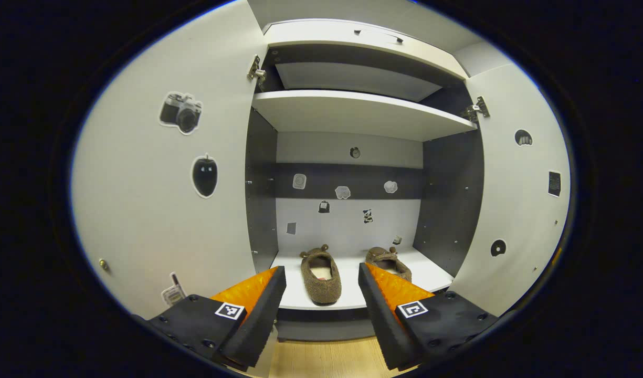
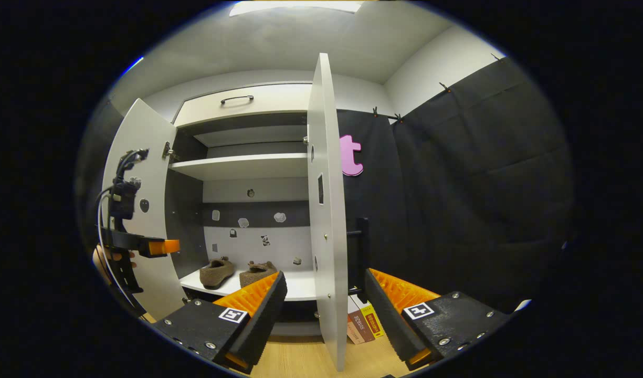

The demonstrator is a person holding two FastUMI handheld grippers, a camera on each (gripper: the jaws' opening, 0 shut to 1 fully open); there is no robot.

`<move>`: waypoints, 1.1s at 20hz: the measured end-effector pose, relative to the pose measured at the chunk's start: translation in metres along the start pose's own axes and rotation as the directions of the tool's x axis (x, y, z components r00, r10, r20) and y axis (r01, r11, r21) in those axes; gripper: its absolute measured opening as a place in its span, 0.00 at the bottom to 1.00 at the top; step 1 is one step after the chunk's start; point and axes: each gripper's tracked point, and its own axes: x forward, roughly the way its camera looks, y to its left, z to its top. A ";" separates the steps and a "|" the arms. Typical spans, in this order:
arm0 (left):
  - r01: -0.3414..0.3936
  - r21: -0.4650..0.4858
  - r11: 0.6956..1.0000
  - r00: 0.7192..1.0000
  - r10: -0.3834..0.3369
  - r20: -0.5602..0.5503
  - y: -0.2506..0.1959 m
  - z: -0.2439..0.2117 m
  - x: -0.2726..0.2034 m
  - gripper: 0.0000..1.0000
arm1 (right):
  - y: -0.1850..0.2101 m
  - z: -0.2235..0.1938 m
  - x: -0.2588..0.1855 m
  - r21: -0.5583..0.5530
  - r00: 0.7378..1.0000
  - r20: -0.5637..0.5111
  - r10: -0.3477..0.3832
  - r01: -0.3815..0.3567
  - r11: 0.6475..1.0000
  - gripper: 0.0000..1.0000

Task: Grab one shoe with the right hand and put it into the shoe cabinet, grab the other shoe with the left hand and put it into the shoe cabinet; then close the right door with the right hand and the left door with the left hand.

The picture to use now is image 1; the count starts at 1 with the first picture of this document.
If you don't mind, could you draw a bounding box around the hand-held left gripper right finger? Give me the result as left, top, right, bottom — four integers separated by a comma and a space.
358, 262, 500, 371

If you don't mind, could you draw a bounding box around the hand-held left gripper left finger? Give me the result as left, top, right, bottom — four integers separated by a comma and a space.
132, 265, 287, 371

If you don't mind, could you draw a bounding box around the brown fuzzy shoe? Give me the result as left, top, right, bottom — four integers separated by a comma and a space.
299, 244, 343, 306
365, 246, 413, 283

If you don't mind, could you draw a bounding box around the white cabinet door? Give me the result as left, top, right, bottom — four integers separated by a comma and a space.
450, 63, 571, 318
71, 0, 278, 378

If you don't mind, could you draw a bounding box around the white shoe cabinet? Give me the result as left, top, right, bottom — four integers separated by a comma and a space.
245, 18, 484, 342

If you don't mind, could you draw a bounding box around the metal door hinge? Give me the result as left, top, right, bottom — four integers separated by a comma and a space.
247, 54, 268, 87
460, 96, 491, 122

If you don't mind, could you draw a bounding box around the white cabinet drawer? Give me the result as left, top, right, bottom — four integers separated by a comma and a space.
263, 18, 469, 79

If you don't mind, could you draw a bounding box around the black drawer handle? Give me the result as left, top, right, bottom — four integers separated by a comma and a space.
353, 29, 404, 44

